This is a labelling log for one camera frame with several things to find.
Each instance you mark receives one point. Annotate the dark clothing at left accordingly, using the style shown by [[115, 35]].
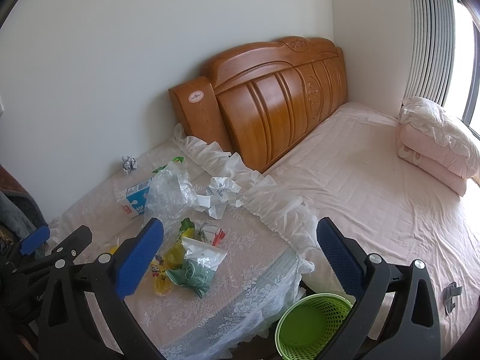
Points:
[[20, 214]]

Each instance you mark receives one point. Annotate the blue white milk carton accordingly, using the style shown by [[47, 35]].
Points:
[[133, 200]]

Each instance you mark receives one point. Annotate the green white snack bag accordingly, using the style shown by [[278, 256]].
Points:
[[199, 265]]

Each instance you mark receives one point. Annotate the yellow green snack wrapper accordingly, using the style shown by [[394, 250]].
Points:
[[187, 229]]

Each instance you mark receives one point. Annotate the clear plastic bag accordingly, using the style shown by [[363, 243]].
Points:
[[170, 199]]

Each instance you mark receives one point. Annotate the white pleated curtain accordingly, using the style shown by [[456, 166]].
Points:
[[433, 49]]

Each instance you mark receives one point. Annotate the wooden headboard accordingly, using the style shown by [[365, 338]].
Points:
[[261, 99]]

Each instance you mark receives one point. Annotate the grey object on bed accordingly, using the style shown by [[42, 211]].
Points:
[[449, 295]]

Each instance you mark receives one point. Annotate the red white small wrapper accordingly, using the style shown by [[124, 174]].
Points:
[[210, 234]]

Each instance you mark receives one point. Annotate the green mesh trash basket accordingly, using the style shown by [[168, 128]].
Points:
[[308, 326]]

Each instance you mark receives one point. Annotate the yellow cartoon snack bag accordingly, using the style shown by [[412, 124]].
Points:
[[172, 259]]

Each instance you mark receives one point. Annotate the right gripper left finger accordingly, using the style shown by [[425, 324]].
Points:
[[67, 327]]

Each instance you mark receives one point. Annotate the white lace table cover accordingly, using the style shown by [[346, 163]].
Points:
[[269, 242]]

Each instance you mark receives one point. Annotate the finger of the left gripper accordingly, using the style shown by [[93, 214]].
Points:
[[27, 250], [66, 251]]

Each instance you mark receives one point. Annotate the folded pink quilt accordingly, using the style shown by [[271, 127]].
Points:
[[438, 143]]

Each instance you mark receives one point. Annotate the pink bed sheet mattress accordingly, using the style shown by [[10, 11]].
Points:
[[348, 169]]

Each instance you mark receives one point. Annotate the window frame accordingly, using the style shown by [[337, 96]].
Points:
[[471, 113]]

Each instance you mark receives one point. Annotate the crumpled silver foil ball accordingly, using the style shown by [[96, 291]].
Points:
[[129, 164]]

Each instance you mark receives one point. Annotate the crumpled white paper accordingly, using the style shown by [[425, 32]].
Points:
[[220, 193]]

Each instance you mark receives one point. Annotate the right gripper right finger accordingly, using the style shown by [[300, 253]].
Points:
[[395, 314]]

